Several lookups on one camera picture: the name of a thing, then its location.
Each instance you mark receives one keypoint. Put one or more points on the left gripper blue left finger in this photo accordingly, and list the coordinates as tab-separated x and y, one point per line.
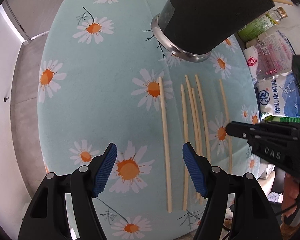
102	166

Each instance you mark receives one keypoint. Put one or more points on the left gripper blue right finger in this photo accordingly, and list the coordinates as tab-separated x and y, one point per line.
197	167

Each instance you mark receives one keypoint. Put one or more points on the person's right hand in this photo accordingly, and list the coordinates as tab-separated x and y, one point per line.
291	190

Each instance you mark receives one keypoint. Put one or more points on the green sugar bag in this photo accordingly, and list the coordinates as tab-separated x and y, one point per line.
282	119

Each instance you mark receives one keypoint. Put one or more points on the daisy print tablecloth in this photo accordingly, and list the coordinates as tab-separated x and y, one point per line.
99	84

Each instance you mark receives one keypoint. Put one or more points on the clear red print bag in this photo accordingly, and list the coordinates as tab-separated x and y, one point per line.
269	55

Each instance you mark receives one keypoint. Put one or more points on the green label oil bottle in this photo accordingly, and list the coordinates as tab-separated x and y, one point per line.
261	24

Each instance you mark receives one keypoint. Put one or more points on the black cylindrical utensil holder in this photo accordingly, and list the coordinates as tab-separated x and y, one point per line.
190	29

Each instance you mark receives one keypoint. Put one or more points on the grey door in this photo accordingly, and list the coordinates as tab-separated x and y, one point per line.
31	17

